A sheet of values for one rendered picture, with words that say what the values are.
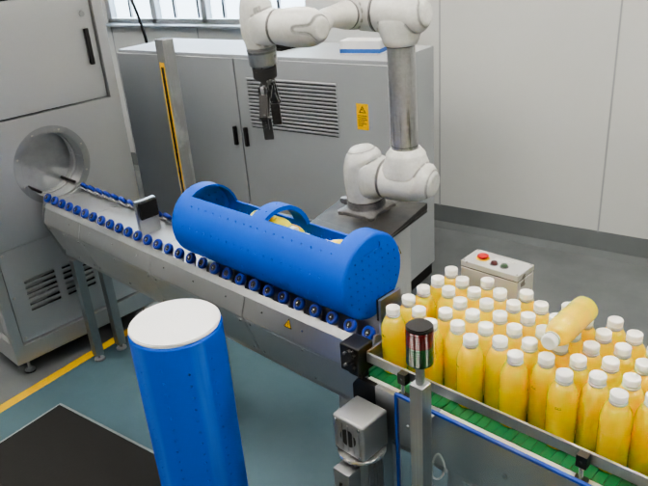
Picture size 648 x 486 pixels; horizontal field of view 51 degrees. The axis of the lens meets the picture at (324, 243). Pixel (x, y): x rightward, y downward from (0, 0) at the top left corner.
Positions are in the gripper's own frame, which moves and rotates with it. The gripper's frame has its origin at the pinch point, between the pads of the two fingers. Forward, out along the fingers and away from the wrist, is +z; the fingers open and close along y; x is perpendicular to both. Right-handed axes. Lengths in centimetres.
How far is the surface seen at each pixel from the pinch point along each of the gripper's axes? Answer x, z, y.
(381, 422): -34, 64, -65
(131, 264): 80, 69, 32
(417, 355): -46, 26, -83
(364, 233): -29.2, 26.5, -24.2
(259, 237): 6.8, 32.8, -13.2
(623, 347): -95, 38, -65
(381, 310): -34, 48, -35
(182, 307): 28, 44, -37
